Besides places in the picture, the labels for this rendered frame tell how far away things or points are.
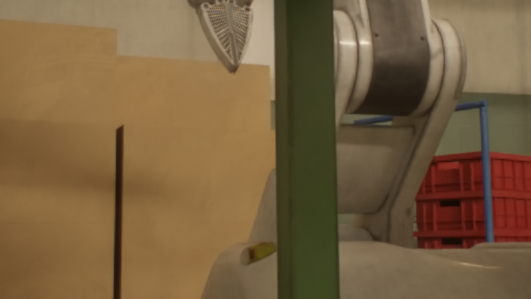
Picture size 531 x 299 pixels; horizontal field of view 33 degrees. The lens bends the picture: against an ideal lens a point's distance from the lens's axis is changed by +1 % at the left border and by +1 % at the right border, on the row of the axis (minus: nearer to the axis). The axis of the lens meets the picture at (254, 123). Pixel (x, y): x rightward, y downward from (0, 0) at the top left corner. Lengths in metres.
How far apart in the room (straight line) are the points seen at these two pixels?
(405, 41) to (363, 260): 0.40
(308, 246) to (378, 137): 0.89
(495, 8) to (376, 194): 4.35
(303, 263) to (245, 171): 2.33
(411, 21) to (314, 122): 0.84
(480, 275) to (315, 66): 0.56
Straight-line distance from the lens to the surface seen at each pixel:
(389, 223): 1.49
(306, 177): 0.51
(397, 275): 1.02
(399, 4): 1.35
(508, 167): 4.07
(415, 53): 1.32
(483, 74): 5.63
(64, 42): 2.78
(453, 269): 1.04
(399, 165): 1.45
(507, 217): 4.03
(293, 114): 0.52
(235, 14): 1.35
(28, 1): 4.94
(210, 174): 2.80
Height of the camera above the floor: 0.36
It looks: 8 degrees up
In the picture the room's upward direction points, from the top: 1 degrees counter-clockwise
